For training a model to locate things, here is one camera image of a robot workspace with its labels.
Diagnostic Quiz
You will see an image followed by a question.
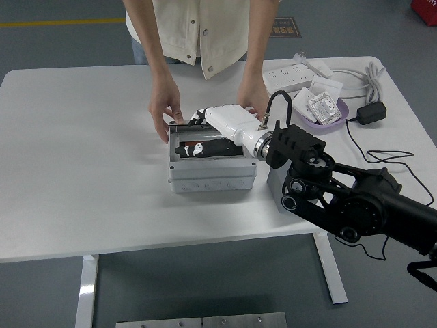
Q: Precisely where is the white power plug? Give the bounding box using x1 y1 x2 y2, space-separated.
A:
292 48 312 66

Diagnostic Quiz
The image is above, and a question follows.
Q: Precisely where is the white power strip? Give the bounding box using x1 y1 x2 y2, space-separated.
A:
262 62 317 96

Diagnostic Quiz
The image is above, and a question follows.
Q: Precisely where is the person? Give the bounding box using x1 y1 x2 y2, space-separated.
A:
122 0 281 81

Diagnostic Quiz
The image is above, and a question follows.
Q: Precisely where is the person's right hand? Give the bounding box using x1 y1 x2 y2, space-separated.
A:
148 80 185 144

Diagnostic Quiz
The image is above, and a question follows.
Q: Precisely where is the person's left hand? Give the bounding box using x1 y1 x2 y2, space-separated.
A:
236 80 270 115

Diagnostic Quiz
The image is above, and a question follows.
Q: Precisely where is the white square socket panel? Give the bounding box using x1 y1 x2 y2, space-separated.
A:
309 75 344 100

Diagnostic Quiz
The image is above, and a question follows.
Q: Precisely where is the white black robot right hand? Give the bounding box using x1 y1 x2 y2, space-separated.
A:
173 103 266 159

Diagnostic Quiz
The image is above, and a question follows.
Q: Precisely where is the grey cube holder block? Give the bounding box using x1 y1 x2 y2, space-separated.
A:
266 165 292 215

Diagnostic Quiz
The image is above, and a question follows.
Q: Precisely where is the grey box cover frame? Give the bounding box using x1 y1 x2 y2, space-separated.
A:
167 123 257 180

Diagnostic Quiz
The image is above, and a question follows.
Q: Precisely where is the white plain socket panel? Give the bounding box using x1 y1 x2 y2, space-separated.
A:
292 87 317 122

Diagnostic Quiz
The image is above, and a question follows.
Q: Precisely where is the red object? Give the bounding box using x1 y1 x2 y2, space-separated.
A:
409 0 437 25

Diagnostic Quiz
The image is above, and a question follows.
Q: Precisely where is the labelled white socket panel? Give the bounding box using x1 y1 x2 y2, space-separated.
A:
307 91 344 126

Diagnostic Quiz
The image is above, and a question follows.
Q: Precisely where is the white thin cable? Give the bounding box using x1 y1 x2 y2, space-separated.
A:
330 69 371 100

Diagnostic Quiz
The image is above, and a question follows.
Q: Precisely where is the grey junction box base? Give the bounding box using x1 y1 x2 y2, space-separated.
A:
168 174 257 194

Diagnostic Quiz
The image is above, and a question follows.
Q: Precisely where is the grey metal plate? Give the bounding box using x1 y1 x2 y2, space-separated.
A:
115 317 203 328
201 311 287 328

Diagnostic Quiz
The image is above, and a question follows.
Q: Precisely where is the grey bundled cable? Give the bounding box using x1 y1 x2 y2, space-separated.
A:
365 61 389 105

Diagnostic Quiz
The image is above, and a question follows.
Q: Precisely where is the white table leg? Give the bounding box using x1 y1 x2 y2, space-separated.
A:
313 232 349 304
74 254 100 328

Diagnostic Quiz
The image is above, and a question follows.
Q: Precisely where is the thin black cord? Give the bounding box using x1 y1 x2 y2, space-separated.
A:
345 118 435 262

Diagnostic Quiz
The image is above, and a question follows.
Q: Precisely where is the black power adapter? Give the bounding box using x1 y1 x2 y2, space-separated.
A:
356 101 389 126

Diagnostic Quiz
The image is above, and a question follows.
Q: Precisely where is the dark floor sign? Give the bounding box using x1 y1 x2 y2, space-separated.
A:
268 16 303 38

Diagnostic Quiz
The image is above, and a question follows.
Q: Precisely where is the purple plastic tray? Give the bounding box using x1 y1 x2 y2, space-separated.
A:
292 96 350 136

